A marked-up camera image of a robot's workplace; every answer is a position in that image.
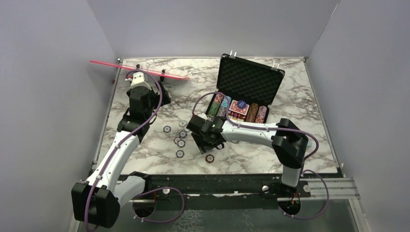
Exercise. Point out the red playing card deck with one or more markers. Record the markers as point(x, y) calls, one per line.
point(233, 107)

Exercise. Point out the red white chip stack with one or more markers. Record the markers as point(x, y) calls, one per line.
point(215, 105)

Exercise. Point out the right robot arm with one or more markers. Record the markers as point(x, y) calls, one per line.
point(288, 142)

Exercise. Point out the metal wire stand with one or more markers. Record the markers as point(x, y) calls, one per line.
point(161, 74)

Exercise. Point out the red dice row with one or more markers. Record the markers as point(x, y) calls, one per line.
point(236, 116)

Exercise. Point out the blue ten poker chip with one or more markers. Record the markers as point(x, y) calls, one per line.
point(167, 129)

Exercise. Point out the black poker chip case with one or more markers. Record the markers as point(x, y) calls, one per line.
point(246, 80)

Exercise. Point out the pink acrylic sheet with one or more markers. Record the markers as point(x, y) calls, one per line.
point(130, 68)

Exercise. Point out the light blue chip stack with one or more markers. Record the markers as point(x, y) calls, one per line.
point(223, 106)

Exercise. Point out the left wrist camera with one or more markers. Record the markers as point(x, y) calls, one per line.
point(139, 80)

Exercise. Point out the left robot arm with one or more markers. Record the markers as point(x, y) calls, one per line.
point(98, 200)

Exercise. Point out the blue small blind button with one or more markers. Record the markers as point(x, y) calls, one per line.
point(241, 104)

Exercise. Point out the purple red chip stack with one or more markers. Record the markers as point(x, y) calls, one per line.
point(261, 114)

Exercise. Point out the orange black chip stack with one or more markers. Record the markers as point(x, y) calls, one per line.
point(253, 110)

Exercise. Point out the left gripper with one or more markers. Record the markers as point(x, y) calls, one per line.
point(165, 98)

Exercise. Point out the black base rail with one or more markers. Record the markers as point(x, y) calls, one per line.
point(221, 192)

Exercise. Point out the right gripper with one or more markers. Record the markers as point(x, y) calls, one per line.
point(202, 147)

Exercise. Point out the orange black poker chip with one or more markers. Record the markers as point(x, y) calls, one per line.
point(209, 158)

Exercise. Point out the white one poker chip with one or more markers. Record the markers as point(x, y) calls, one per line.
point(182, 123)

